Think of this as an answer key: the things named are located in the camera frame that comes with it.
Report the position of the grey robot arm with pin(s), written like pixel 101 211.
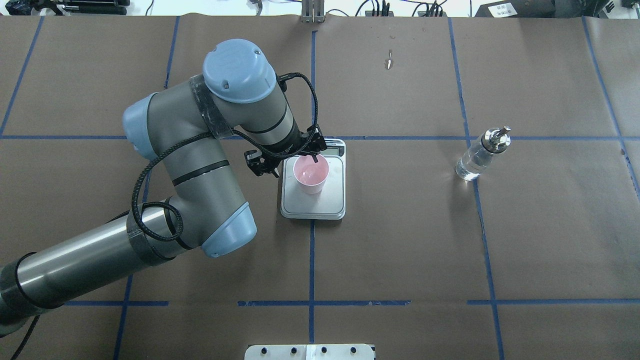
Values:
pixel 187 196

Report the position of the clear glass sauce bottle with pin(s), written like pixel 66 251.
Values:
pixel 482 151

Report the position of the digital kitchen scale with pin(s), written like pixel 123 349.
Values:
pixel 330 203

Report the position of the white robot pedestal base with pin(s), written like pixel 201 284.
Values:
pixel 331 351

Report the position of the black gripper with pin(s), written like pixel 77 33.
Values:
pixel 301 143

